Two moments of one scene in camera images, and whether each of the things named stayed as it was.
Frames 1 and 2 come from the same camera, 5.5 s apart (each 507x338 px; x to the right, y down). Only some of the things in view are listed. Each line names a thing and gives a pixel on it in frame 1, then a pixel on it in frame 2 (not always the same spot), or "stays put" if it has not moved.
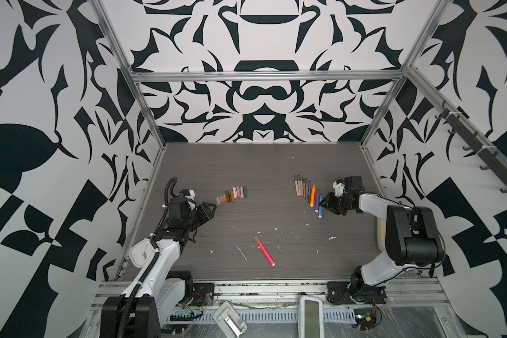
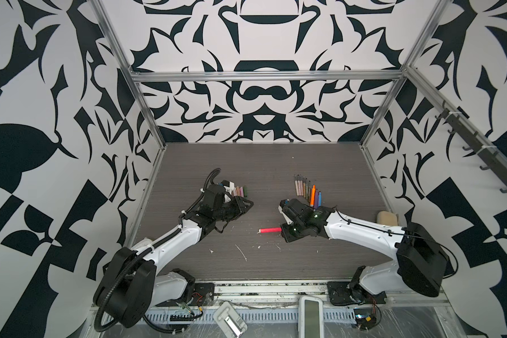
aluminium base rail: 401,296 stays put
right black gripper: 329,203 to 286,235
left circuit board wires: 185,317 stays put
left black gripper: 204,213 to 239,205
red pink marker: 264,251 to 270,229
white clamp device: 229,320 stays put
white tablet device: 310,317 stays put
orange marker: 313,195 stays put
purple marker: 317,200 stays put
